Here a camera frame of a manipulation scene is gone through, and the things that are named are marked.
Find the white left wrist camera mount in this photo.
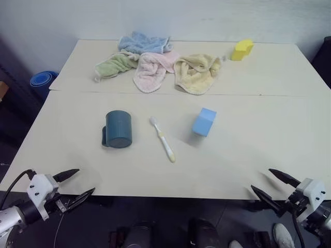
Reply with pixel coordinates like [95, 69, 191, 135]
[26, 174, 59, 221]

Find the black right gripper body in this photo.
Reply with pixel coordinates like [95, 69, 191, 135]
[281, 186, 308, 215]

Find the pale yellow towel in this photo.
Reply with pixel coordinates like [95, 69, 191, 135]
[173, 53, 223, 96]

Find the yellow sponge block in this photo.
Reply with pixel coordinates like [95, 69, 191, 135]
[231, 38, 254, 62]

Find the dark teal ribbed cup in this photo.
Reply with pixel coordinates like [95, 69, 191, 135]
[100, 110, 133, 149]

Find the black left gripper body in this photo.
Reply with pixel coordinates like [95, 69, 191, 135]
[46, 193, 68, 215]

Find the brown cardboard box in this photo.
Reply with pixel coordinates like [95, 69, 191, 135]
[0, 81, 9, 102]

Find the light green towel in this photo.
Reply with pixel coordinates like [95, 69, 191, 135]
[93, 51, 139, 83]

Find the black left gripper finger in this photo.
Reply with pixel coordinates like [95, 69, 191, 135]
[62, 188, 96, 213]
[53, 168, 80, 183]

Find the dark rounded shape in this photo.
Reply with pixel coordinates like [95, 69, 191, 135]
[121, 220, 158, 248]

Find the blue sponge block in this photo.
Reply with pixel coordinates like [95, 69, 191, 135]
[191, 107, 217, 137]

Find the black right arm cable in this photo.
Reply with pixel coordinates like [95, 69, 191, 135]
[291, 213, 310, 248]

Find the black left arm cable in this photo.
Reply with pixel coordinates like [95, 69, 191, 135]
[0, 169, 36, 210]

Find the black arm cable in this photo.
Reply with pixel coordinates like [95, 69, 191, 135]
[291, 213, 310, 248]
[0, 169, 36, 210]

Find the white and yellow toothbrush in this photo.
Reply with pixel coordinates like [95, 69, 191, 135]
[149, 116, 177, 163]

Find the light pink towel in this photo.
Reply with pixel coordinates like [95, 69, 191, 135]
[132, 50, 180, 94]

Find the light blue towel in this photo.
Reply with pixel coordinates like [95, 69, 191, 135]
[117, 31, 174, 55]

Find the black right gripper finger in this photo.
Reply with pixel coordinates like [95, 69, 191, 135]
[268, 168, 303, 189]
[250, 184, 286, 217]

